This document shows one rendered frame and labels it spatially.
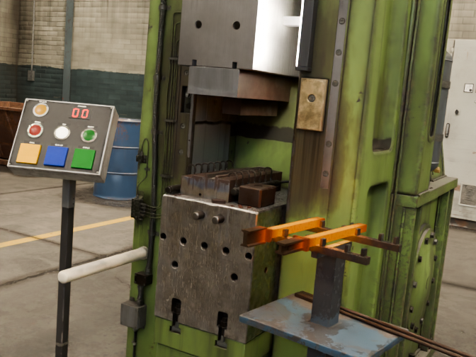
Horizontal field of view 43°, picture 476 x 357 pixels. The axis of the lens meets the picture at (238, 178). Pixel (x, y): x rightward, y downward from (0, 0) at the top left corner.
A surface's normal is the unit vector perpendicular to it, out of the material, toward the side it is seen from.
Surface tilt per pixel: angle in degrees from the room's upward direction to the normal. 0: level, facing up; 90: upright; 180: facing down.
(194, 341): 90
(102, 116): 60
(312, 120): 90
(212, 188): 90
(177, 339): 90
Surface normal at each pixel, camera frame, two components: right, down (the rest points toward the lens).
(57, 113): -0.02, -0.38
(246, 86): 0.87, 0.15
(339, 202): -0.49, 0.08
